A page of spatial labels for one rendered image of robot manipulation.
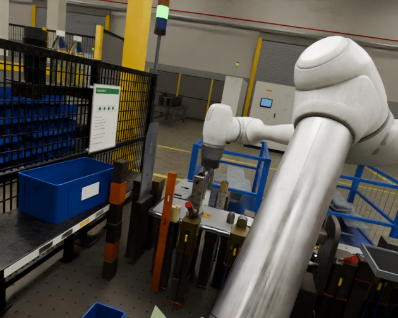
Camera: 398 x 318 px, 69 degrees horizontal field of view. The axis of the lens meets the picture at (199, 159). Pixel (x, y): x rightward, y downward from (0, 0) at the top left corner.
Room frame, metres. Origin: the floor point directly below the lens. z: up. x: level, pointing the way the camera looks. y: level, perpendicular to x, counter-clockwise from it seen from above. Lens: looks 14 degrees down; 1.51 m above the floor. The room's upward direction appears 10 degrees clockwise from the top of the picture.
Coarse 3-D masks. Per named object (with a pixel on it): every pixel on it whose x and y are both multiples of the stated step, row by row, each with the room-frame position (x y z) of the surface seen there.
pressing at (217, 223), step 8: (160, 200) 1.20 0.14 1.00; (168, 200) 1.21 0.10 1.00; (176, 200) 1.22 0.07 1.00; (184, 200) 1.24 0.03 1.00; (152, 208) 1.10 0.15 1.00; (160, 208) 1.11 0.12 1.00; (184, 208) 1.15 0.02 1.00; (208, 208) 1.19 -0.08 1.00; (216, 208) 1.21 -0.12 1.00; (160, 216) 1.04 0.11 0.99; (216, 216) 1.12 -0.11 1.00; (224, 216) 1.14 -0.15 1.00; (248, 216) 1.19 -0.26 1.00; (200, 224) 1.02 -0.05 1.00; (208, 224) 1.04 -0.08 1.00; (216, 224) 1.05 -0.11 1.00; (224, 224) 1.06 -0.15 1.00; (232, 224) 1.08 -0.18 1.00; (248, 224) 1.10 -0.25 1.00; (216, 232) 1.00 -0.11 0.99; (224, 232) 0.99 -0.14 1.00; (344, 248) 1.03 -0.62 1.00; (352, 248) 1.05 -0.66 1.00; (312, 256) 0.94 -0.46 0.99
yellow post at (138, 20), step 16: (128, 0) 1.68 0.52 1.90; (144, 0) 1.66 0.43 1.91; (128, 16) 1.68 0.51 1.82; (144, 16) 1.68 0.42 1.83; (128, 32) 1.68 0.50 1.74; (144, 32) 1.70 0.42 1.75; (128, 48) 1.68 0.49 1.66; (144, 48) 1.72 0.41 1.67; (128, 64) 1.67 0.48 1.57; (144, 64) 1.74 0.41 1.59; (128, 80) 1.67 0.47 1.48; (128, 96) 1.67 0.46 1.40; (128, 160) 1.68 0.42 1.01
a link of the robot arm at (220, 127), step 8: (216, 104) 1.10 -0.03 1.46; (208, 112) 1.10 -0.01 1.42; (216, 112) 1.08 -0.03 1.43; (224, 112) 1.08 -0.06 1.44; (208, 120) 1.08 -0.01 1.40; (216, 120) 1.07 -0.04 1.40; (224, 120) 1.07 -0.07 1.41; (232, 120) 1.11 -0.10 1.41; (208, 128) 1.08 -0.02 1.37; (216, 128) 1.07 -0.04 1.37; (224, 128) 1.07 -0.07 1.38; (232, 128) 1.10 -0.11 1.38; (240, 128) 1.12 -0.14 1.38; (208, 136) 1.07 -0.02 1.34; (216, 136) 1.07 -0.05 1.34; (224, 136) 1.08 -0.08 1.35; (232, 136) 1.11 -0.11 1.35; (216, 144) 1.07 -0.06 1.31; (224, 144) 1.10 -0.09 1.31
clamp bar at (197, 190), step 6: (198, 174) 0.99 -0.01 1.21; (204, 174) 0.98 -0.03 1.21; (198, 180) 0.94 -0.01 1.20; (204, 180) 0.96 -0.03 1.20; (198, 186) 0.95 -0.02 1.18; (192, 192) 0.96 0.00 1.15; (198, 192) 0.95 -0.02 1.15; (192, 198) 0.96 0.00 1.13; (198, 198) 0.96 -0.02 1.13; (192, 204) 0.97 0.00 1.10; (198, 204) 0.96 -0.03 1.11; (198, 210) 0.96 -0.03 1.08
